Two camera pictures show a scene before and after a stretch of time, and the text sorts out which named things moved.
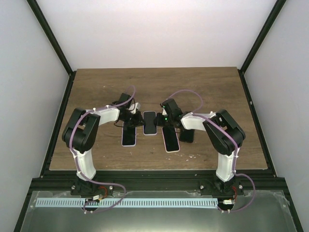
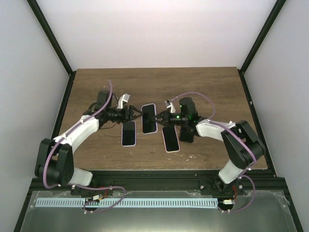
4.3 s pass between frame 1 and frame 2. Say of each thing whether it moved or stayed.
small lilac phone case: moved
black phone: stayed
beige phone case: stayed
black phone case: stayed
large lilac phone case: stayed
